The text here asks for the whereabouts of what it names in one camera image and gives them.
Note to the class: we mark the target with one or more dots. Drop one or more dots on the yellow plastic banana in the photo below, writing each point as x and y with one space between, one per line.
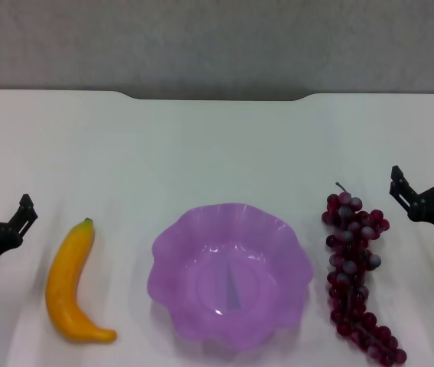
63 283

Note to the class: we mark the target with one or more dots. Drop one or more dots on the dark red grape bunch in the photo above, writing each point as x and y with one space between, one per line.
348 267

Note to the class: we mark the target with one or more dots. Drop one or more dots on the purple scalloped plastic bowl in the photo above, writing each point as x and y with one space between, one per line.
239 306

